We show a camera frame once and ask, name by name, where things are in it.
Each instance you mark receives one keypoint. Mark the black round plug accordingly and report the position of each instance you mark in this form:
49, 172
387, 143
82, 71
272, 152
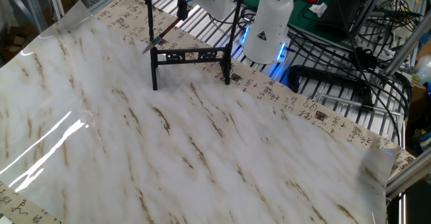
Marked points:
363, 59

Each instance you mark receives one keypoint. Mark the brown cardboard scraps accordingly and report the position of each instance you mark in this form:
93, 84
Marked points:
17, 44

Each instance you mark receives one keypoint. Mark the brown calligraphy brush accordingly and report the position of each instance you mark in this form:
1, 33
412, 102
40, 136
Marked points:
161, 35

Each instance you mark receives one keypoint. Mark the clear plastic bottle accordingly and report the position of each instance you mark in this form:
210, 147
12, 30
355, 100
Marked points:
424, 69

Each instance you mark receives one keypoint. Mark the white crumpled paper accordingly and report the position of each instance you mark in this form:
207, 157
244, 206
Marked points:
318, 9

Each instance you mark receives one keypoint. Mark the glossy marble pattern mat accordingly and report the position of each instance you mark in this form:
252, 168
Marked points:
252, 156

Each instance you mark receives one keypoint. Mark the green cutting mat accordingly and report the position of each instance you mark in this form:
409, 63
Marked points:
303, 22

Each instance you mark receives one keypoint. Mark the black carved pen rack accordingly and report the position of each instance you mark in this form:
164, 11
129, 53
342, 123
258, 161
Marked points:
188, 56

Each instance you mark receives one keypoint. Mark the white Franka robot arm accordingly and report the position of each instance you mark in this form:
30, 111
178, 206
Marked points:
269, 25

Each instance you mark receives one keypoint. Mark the thin metal rod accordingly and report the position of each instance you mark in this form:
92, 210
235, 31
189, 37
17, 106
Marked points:
350, 102

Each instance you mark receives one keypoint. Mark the flat black box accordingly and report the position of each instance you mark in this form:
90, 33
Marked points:
340, 19

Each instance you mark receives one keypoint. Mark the black bent clamp bracket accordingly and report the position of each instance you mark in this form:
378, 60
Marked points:
323, 72

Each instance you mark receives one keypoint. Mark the brown cardboard box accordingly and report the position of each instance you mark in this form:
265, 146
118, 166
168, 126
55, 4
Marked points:
417, 99

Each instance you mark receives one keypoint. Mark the grey steel shelf frame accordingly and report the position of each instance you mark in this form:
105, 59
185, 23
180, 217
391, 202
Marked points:
32, 2

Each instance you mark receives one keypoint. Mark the beige calligraphy paper sheet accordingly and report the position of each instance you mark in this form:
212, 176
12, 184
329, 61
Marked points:
303, 109

